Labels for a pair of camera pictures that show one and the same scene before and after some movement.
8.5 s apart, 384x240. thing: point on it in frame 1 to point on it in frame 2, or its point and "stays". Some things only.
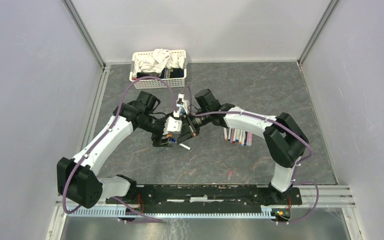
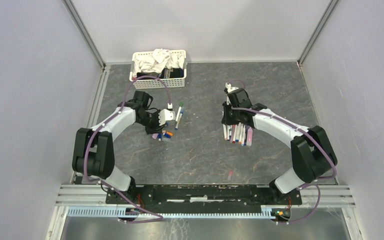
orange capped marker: (240, 141) stays
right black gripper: (188, 130) to (227, 120)
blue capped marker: (243, 138) stays
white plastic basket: (150, 83) stays
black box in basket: (165, 73) stays
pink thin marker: (231, 135) stays
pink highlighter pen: (249, 139) stays
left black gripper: (157, 142) to (156, 128)
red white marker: (185, 146) to (225, 132)
